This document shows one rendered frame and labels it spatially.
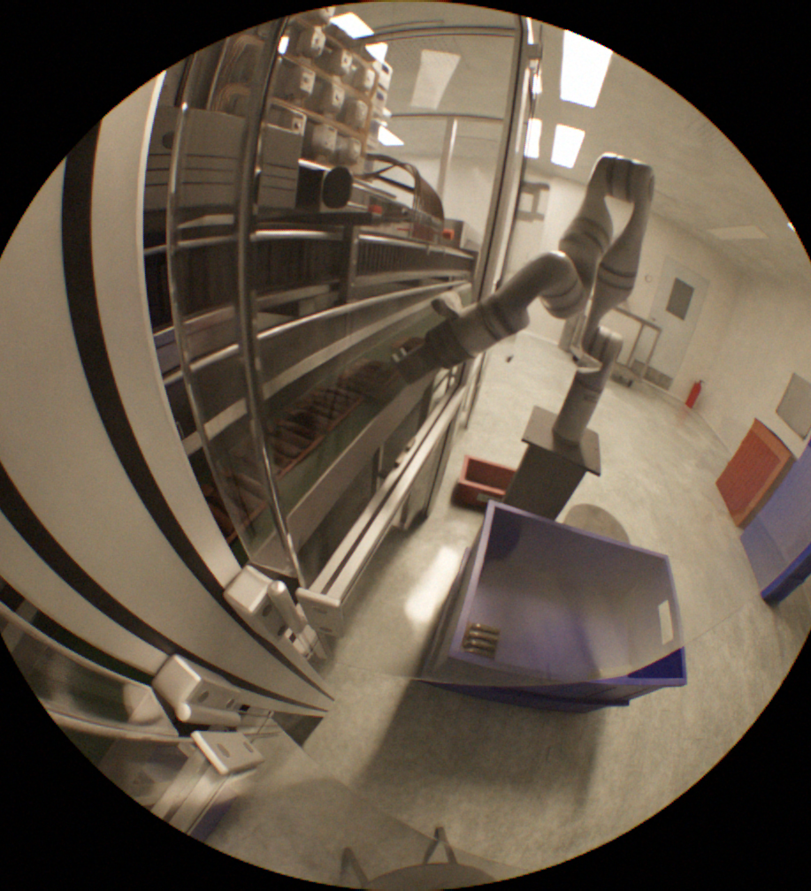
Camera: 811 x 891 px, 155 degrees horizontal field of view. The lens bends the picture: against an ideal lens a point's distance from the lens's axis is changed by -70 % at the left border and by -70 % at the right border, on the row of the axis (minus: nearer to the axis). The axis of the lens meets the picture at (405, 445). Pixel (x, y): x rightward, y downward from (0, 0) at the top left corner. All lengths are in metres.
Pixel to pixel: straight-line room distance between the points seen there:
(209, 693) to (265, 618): 0.05
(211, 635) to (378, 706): 0.79
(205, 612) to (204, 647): 0.03
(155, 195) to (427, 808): 1.18
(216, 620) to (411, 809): 0.88
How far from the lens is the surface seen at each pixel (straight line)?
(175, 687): 0.16
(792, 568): 2.60
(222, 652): 0.21
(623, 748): 1.30
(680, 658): 0.88
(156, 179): 0.30
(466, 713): 0.99
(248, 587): 0.16
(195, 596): 0.15
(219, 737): 0.18
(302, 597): 0.16
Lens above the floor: 0.94
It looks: 37 degrees down
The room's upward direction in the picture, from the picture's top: 9 degrees clockwise
